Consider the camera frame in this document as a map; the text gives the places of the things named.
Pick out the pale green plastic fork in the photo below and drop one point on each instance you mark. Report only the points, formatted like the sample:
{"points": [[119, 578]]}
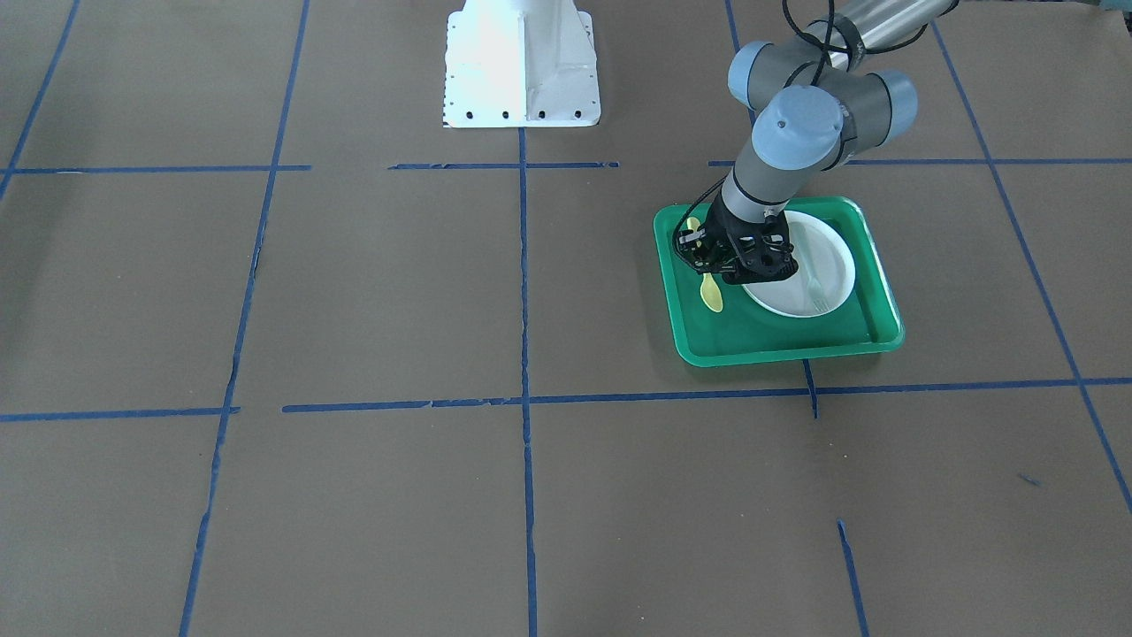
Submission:
{"points": [[814, 289]]}

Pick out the green plastic tray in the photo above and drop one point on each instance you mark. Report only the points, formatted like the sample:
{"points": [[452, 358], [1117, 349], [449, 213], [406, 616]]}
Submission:
{"points": [[744, 332]]}

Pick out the white round plate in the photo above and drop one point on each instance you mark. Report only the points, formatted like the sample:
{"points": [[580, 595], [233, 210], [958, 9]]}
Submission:
{"points": [[835, 270]]}

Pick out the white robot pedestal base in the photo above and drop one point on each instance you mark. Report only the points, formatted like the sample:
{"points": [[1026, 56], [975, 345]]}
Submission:
{"points": [[512, 64]]}

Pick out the yellow plastic spoon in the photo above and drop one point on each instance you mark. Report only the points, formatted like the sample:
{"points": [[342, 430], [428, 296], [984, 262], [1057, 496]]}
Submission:
{"points": [[710, 293]]}

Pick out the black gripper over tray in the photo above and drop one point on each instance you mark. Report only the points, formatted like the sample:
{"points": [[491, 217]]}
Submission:
{"points": [[723, 226]]}

